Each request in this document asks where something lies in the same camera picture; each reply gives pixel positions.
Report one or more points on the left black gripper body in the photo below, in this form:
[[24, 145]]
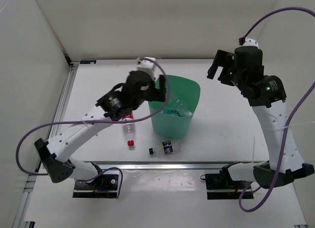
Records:
[[148, 96]]

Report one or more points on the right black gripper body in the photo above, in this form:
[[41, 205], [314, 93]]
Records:
[[236, 75]]

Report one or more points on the clear unlabelled plastic bottle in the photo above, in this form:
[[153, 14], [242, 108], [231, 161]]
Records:
[[176, 103]]

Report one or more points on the blue label water bottle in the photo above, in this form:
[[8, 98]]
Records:
[[171, 112]]

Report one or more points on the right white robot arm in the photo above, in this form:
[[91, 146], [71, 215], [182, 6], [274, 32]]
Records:
[[267, 98]]

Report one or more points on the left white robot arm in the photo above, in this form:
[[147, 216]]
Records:
[[56, 153]]

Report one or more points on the green plastic bin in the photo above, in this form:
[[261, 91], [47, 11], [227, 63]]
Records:
[[174, 119]]

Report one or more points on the red label water bottle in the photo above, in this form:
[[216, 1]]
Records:
[[129, 130]]

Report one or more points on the pepsi label clear bottle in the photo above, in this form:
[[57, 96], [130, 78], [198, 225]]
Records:
[[165, 148]]

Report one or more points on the left blue corner label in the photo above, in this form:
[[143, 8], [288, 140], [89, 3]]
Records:
[[88, 62]]

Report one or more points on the aluminium table edge rail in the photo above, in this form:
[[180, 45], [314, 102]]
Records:
[[162, 165]]

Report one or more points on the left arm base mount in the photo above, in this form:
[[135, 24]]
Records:
[[105, 186]]

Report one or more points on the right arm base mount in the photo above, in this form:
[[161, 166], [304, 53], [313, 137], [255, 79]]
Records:
[[219, 189]]

